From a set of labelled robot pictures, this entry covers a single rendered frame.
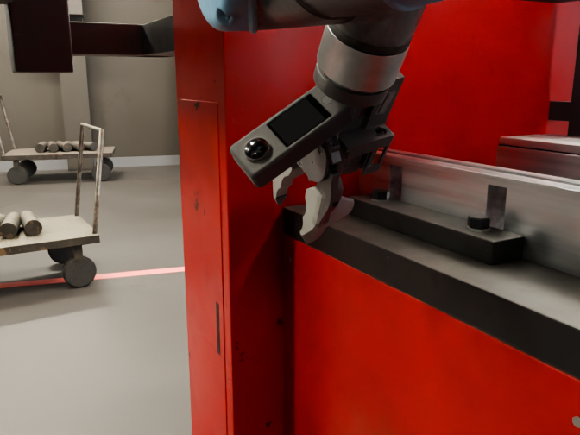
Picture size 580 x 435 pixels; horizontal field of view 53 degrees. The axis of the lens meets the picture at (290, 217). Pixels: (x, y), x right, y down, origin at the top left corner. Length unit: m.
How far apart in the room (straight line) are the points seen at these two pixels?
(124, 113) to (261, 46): 6.69
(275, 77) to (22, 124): 6.81
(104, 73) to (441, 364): 7.08
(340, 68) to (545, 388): 0.35
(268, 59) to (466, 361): 0.55
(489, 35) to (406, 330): 0.68
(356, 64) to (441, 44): 0.66
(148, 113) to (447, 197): 6.90
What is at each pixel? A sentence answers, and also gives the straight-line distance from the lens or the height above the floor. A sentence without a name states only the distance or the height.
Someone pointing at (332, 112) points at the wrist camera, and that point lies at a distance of 0.54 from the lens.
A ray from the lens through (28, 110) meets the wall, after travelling 7.66.
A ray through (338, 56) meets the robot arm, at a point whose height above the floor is 1.11.
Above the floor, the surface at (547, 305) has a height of 0.88.
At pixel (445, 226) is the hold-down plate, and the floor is 0.90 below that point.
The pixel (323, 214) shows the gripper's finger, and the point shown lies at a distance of 0.60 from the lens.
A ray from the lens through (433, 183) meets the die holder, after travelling 0.85.
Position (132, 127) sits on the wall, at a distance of 7.61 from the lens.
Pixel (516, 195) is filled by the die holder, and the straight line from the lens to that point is 0.75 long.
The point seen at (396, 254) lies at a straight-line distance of 0.73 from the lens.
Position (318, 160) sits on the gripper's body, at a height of 1.01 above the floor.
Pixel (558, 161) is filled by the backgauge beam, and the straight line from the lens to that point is 1.04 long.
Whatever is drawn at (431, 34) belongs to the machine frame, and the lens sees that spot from 1.14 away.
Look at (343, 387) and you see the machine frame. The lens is 0.91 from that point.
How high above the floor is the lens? 1.09
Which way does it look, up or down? 14 degrees down
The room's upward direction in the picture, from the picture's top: straight up
